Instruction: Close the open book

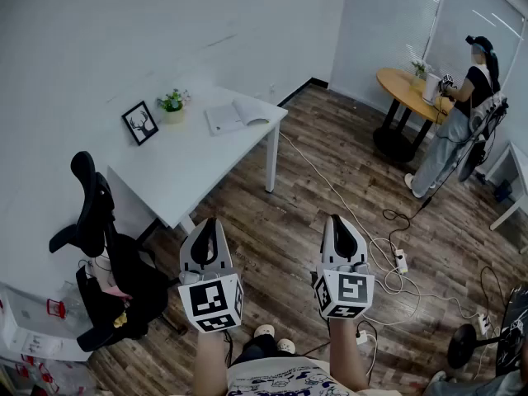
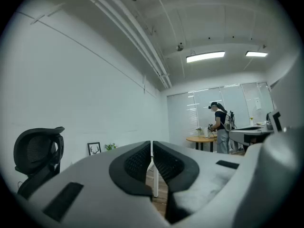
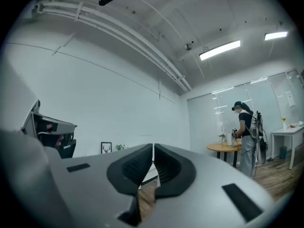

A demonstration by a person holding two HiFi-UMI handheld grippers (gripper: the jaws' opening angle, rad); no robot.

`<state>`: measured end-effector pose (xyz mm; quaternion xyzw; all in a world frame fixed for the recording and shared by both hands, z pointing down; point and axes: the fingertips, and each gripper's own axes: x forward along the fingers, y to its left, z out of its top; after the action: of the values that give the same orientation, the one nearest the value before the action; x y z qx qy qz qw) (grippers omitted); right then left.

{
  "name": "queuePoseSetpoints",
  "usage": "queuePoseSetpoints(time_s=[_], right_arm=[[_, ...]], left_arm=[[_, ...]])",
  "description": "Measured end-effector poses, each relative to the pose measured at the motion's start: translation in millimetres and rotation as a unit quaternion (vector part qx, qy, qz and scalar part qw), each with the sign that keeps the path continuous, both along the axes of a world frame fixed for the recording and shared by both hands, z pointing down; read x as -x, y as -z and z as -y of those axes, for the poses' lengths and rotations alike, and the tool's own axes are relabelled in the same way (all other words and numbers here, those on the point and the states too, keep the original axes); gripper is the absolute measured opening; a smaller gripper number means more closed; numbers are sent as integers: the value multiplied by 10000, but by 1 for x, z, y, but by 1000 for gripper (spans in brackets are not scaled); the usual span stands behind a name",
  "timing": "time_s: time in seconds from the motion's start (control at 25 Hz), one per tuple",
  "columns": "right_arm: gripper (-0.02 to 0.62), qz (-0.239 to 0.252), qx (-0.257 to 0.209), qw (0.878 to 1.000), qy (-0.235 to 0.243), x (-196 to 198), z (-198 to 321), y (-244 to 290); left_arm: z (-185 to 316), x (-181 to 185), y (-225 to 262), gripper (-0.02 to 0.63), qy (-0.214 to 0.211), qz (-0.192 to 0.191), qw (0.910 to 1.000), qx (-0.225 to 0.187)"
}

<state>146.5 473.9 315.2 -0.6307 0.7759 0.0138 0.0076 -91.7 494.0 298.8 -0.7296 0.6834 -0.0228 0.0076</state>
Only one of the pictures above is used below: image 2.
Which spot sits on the rectangular ceiling light panel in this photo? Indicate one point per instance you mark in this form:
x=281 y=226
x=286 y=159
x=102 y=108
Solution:
x=256 y=54
x=205 y=56

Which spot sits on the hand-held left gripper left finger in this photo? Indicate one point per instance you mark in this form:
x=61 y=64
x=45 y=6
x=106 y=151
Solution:
x=90 y=198

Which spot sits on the yellow flower vase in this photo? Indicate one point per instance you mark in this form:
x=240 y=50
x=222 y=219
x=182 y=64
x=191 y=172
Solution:
x=251 y=121

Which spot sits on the grey desk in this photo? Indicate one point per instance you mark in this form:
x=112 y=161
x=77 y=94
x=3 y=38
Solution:
x=247 y=133

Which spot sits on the round wooden table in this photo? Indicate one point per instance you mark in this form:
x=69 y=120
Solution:
x=200 y=139

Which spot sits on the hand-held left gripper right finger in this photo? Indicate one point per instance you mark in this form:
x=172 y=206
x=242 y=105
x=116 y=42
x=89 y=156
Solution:
x=204 y=174

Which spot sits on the white ceiling pipe bundle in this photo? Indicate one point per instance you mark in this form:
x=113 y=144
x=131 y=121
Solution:
x=153 y=58

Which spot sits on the white metal desk leg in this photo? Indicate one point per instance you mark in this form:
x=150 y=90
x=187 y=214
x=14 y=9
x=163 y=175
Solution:
x=156 y=186

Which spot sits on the white kettle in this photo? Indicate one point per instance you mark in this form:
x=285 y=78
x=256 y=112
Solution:
x=206 y=133

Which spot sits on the round ceiling sensor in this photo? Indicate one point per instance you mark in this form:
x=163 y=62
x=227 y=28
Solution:
x=180 y=47

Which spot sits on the black framed deer picture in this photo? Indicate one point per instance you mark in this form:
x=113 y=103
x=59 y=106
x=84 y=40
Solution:
x=94 y=148

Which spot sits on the white paper notice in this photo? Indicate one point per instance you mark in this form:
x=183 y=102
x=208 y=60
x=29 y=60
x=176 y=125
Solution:
x=258 y=103

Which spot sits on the potted artificial flower plant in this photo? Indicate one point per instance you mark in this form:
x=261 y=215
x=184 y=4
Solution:
x=110 y=147

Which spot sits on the black office chair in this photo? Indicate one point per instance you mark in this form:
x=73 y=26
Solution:
x=35 y=148

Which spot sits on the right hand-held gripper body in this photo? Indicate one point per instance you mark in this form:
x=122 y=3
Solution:
x=289 y=103

